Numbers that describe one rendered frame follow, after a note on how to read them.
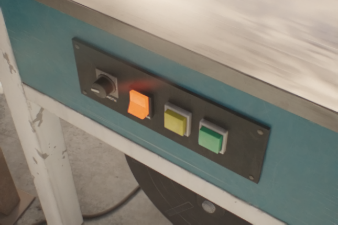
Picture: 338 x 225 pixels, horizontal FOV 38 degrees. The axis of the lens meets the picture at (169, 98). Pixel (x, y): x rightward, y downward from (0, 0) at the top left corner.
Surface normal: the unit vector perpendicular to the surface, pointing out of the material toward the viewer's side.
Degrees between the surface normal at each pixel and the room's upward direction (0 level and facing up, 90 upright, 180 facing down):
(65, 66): 90
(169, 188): 90
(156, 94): 90
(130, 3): 0
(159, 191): 90
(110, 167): 0
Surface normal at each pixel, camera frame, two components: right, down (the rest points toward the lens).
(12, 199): 0.89, 0.32
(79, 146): 0.00, -0.71
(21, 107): -0.56, 0.59
